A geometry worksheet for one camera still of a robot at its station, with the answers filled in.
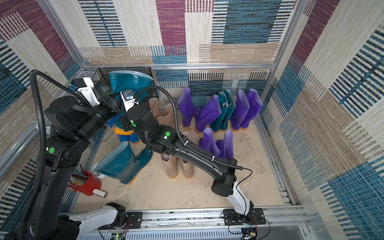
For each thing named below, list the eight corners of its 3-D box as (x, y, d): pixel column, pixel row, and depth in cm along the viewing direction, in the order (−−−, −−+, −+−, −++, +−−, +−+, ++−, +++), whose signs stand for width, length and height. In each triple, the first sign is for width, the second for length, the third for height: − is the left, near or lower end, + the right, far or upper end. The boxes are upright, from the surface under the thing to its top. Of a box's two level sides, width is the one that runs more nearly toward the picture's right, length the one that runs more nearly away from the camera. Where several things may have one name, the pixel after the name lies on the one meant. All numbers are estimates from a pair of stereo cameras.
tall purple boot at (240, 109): (226, 133, 108) (234, 106, 88) (230, 117, 118) (238, 88, 98) (238, 136, 106) (249, 109, 86) (241, 119, 117) (251, 91, 96)
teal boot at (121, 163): (117, 187, 85) (93, 167, 65) (146, 152, 99) (133, 127, 79) (126, 192, 83) (104, 174, 63) (153, 156, 97) (142, 131, 77)
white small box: (95, 194, 82) (91, 192, 80) (98, 190, 84) (95, 188, 81) (105, 198, 81) (102, 196, 79) (107, 193, 83) (105, 191, 80)
